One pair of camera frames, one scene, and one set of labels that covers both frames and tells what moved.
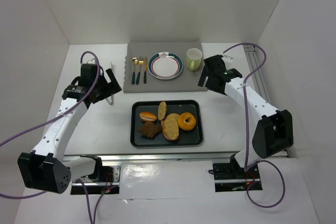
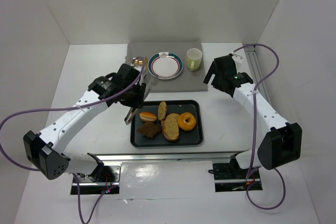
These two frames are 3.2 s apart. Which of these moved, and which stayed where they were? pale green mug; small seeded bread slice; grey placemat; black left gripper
Moved: black left gripper
Stayed: grey placemat; pale green mug; small seeded bread slice
